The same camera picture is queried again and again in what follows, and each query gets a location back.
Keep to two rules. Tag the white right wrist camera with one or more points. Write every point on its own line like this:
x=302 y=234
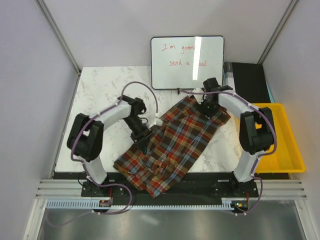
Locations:
x=198 y=96

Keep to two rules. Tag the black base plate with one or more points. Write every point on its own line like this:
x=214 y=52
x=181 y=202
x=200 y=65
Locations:
x=195 y=188

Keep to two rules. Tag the white slotted cable duct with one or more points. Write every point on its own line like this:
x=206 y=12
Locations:
x=96 y=204

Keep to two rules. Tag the plaid long sleeve shirt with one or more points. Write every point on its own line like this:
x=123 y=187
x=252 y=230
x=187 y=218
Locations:
x=173 y=149

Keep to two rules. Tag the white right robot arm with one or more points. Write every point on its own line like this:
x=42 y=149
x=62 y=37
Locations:
x=256 y=129

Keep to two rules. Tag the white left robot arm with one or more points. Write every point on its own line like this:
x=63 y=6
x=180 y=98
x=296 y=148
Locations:
x=85 y=139

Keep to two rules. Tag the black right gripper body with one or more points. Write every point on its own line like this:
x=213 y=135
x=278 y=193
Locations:
x=209 y=109

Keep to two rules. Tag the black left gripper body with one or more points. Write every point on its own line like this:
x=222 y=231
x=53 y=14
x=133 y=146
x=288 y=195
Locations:
x=138 y=129

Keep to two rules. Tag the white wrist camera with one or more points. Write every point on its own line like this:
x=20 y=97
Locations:
x=198 y=96
x=155 y=121

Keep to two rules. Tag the black flat box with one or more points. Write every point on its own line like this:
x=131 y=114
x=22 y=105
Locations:
x=247 y=80

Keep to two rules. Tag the aluminium extrusion rail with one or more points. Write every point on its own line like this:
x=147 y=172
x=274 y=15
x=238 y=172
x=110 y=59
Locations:
x=282 y=189

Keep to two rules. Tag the small whiteboard with stand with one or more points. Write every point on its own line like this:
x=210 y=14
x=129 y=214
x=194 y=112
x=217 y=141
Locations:
x=185 y=62

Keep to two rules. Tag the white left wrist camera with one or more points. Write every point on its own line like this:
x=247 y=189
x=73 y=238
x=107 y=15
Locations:
x=155 y=121

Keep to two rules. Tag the yellow plastic bin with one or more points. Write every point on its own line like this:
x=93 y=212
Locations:
x=287 y=157

